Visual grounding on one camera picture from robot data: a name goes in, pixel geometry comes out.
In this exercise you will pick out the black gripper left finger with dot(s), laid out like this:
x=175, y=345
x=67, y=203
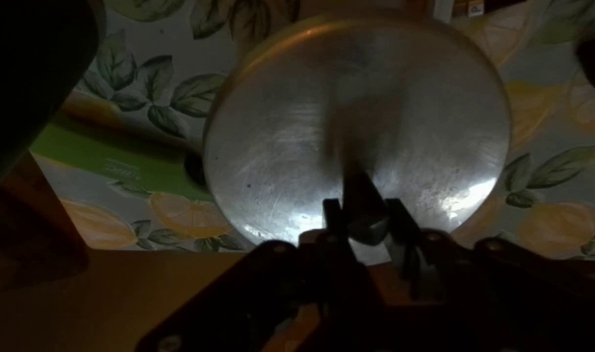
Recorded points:
x=330, y=248

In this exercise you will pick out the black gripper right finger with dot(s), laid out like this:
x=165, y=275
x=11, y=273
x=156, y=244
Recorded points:
x=418, y=261

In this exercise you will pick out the silver lid with black knob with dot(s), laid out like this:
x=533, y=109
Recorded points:
x=349, y=119

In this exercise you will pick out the floral lemon tablecloth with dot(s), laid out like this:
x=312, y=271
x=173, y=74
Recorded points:
x=148, y=85

